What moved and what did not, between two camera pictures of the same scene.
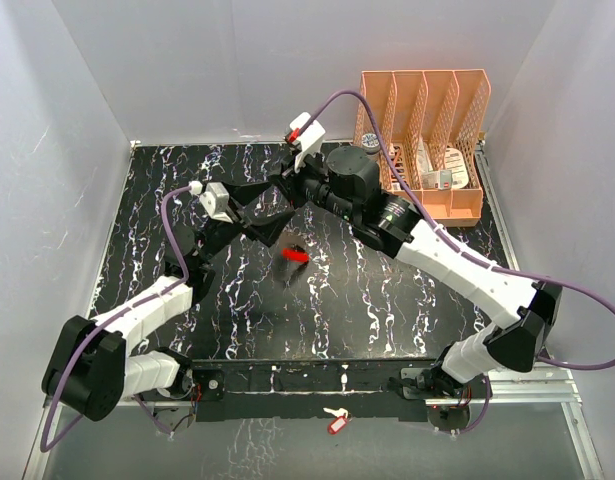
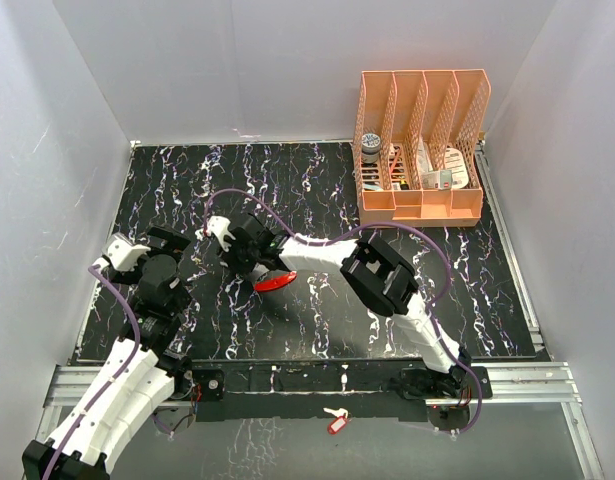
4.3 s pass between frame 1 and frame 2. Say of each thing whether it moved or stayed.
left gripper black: moved
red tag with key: stayed
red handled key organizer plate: moved
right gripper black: moved
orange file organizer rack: stayed
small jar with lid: stayed
